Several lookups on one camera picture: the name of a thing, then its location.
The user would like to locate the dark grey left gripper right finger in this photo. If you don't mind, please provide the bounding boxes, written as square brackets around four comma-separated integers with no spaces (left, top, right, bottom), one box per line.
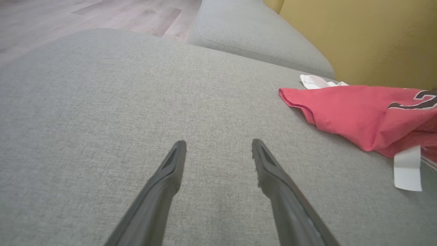
[252,138,341,246]

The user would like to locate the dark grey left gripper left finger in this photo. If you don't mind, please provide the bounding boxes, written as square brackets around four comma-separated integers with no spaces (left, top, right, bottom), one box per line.
[104,140,187,246]

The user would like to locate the red garment with white trim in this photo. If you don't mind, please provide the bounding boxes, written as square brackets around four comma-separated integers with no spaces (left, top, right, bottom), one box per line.
[278,74,437,192]

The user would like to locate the grey fabric sofa seat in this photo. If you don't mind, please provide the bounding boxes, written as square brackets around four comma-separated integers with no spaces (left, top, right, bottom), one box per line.
[0,28,437,246]

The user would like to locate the grey fabric sofa cushion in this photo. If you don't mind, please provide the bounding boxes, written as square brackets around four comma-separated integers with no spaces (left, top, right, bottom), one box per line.
[187,0,335,80]

